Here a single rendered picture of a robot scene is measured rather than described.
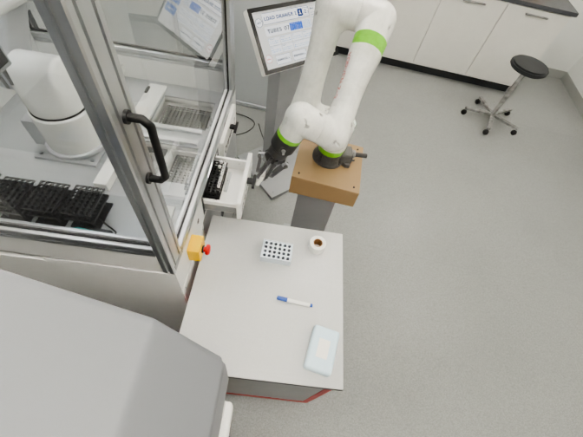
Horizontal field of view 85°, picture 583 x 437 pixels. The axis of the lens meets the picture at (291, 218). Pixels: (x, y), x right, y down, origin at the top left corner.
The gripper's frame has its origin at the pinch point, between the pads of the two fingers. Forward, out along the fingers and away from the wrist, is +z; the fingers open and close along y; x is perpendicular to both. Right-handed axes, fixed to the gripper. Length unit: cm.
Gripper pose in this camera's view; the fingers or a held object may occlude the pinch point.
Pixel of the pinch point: (260, 178)
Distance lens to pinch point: 133.1
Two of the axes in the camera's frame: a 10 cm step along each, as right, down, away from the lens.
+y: 8.8, 3.3, 3.3
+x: 0.9, -8.2, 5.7
